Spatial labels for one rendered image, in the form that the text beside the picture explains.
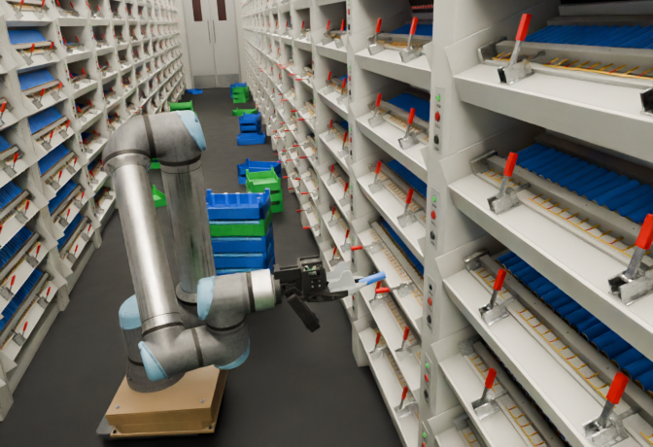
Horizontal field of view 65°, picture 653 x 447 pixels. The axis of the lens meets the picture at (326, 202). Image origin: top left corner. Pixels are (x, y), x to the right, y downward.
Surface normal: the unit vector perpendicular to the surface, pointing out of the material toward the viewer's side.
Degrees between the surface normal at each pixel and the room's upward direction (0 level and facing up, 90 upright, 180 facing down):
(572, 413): 21
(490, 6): 90
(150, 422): 90
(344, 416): 0
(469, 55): 90
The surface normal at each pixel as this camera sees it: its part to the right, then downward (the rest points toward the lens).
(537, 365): -0.39, -0.84
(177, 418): 0.03, 0.33
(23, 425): -0.04, -0.94
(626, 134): -0.90, 0.43
